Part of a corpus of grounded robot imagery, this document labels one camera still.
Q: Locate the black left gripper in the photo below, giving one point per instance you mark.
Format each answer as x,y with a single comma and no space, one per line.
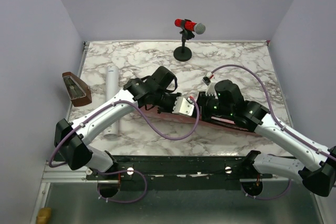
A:
169,110

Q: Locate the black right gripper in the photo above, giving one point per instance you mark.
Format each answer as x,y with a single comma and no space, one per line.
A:
201,102

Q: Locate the pink racket bag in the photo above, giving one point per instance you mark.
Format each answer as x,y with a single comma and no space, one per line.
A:
221,124

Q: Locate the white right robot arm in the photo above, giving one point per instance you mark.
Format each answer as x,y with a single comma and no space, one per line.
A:
313,165

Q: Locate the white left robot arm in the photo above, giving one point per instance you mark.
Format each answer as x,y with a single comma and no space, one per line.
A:
72,139

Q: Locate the black microphone stand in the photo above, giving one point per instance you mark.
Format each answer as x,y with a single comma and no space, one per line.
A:
183,53

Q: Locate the red microphone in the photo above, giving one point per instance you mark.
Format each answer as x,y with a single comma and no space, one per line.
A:
188,25

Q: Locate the brown wooden metronome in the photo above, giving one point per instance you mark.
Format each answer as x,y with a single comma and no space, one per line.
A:
78,91

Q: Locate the yellow wooden block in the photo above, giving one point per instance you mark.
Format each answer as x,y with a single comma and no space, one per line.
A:
43,215

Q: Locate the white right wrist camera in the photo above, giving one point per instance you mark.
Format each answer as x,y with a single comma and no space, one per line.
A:
207,79

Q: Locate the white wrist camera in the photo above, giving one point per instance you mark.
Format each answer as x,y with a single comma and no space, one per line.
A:
207,79
183,106

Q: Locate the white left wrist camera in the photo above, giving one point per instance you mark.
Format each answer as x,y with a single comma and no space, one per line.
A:
183,106

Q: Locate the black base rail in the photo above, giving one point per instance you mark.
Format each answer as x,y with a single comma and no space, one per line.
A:
180,173

